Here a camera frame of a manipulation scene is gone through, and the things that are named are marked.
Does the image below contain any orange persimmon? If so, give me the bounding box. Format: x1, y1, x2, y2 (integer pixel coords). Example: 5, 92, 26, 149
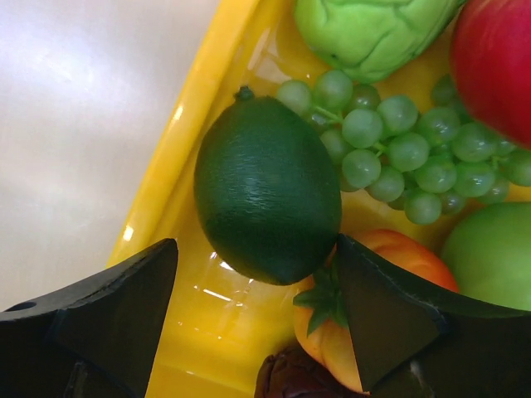
293, 229, 458, 394

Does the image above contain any dark maroon fruit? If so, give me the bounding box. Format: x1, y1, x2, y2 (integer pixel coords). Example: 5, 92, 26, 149
254, 343, 367, 398

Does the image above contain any red apple centre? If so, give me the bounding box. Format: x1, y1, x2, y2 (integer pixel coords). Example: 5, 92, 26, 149
450, 0, 530, 148

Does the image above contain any green grape bunch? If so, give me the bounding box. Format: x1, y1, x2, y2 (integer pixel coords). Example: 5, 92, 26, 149
275, 70, 530, 225

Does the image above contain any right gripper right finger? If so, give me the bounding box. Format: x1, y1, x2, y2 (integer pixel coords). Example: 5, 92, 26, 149
336, 235, 530, 397

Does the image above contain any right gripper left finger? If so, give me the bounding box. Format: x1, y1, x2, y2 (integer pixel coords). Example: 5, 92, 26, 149
1, 239, 178, 397

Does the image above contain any yellow plastic tray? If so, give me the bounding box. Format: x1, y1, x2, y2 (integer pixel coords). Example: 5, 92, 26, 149
105, 0, 531, 398

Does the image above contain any light green custard apple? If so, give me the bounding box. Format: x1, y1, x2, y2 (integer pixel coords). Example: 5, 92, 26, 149
293, 0, 465, 83

